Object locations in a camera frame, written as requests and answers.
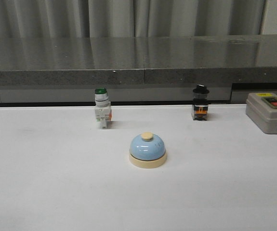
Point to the blue cream desk bell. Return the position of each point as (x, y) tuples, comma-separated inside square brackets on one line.
[(147, 150)]

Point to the grey granite counter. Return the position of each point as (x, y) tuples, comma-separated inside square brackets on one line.
[(66, 71)]

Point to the grey curtain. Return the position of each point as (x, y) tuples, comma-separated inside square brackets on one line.
[(136, 18)]

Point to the green pushbutton switch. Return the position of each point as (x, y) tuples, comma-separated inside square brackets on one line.
[(103, 111)]

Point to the grey on/off switch box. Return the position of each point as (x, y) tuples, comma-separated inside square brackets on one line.
[(261, 108)]

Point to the black rotary selector switch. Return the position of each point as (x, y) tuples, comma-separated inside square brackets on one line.
[(200, 103)]

